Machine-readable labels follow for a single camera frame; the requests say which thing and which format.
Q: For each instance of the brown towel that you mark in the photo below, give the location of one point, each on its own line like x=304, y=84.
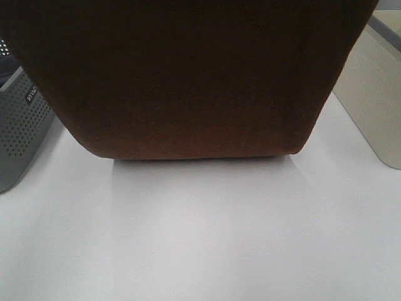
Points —
x=149, y=80

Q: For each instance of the grey perforated plastic basket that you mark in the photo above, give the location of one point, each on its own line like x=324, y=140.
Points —
x=25, y=120

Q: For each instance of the beige plastic storage bin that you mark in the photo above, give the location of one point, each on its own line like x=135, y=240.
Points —
x=369, y=85

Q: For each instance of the dark cloth in basket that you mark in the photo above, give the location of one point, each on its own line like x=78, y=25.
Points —
x=8, y=66

